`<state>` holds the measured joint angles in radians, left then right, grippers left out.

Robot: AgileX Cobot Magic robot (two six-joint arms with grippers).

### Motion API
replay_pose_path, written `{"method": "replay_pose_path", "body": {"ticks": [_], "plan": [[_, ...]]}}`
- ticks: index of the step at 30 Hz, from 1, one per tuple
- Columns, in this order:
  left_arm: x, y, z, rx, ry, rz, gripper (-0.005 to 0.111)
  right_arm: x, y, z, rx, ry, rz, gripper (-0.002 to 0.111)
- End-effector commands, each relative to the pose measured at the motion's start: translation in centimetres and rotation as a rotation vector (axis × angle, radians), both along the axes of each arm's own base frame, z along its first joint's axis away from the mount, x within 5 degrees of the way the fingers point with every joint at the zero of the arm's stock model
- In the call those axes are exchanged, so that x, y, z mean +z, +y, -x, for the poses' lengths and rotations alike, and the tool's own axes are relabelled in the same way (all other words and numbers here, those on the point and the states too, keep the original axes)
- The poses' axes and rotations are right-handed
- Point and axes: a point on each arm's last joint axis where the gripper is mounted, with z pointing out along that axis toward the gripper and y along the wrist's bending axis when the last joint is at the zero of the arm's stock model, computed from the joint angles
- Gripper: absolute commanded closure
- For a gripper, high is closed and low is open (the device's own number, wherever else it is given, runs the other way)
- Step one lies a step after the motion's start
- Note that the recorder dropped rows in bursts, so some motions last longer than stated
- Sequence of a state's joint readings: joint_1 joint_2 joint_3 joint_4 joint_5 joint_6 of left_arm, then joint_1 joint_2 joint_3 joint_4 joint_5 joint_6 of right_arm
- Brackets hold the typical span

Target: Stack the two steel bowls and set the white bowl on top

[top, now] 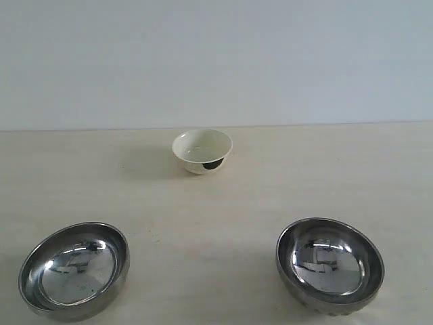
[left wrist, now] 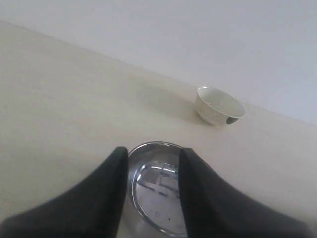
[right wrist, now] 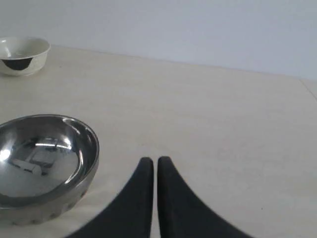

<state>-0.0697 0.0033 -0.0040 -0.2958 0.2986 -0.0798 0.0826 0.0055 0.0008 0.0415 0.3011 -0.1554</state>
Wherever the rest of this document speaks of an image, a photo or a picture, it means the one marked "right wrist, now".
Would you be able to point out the steel bowl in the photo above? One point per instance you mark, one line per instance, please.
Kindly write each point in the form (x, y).
(47, 164)

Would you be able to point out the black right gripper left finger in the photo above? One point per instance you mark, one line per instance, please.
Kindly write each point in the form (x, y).
(129, 215)

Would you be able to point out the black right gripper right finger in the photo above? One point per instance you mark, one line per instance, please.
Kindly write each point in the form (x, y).
(182, 214)

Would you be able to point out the white ceramic bowl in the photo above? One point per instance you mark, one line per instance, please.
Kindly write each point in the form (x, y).
(21, 56)

